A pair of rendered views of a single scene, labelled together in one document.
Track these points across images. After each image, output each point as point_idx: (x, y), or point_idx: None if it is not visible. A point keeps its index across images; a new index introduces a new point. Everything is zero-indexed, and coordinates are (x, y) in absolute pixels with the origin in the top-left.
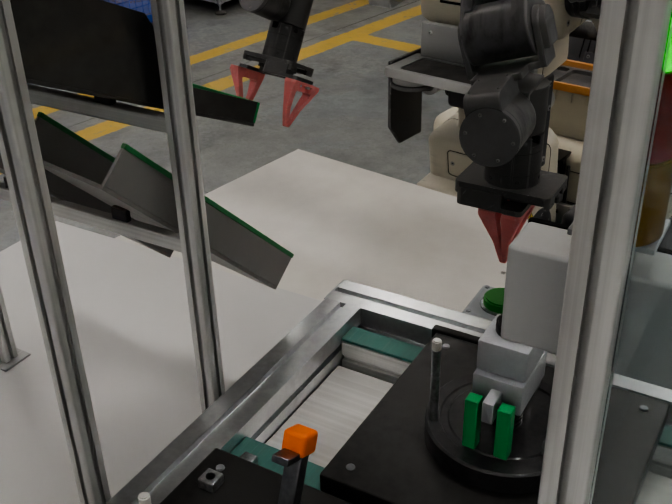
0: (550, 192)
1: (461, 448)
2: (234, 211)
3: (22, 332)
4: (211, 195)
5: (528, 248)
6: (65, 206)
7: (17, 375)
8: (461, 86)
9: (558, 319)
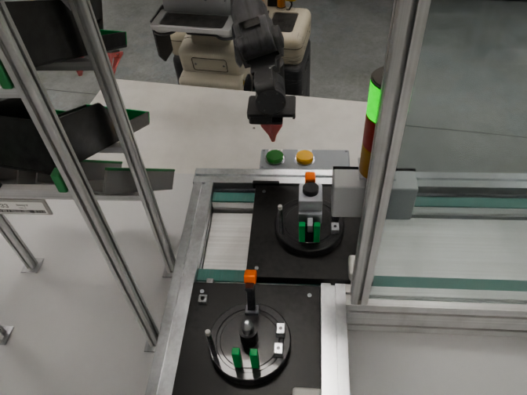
0: (292, 109)
1: (299, 243)
2: None
3: (29, 247)
4: None
5: (342, 186)
6: None
7: (45, 272)
8: (198, 30)
9: (356, 206)
